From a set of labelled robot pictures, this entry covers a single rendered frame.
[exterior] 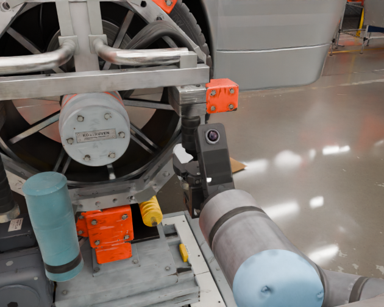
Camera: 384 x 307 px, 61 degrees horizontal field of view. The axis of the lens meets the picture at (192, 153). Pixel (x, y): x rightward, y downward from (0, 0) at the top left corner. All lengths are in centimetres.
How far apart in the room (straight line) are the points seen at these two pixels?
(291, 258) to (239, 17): 96
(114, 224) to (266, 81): 77
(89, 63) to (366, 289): 64
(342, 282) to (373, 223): 153
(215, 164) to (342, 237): 138
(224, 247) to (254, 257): 5
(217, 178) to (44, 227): 43
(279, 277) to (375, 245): 151
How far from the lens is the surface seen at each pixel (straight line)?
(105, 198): 90
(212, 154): 50
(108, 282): 121
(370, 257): 177
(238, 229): 41
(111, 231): 95
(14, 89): 59
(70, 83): 58
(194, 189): 53
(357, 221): 197
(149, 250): 129
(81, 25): 76
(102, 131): 65
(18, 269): 108
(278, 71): 133
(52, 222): 77
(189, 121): 59
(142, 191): 90
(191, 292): 125
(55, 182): 75
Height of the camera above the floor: 111
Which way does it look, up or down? 27 degrees down
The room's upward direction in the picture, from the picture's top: straight up
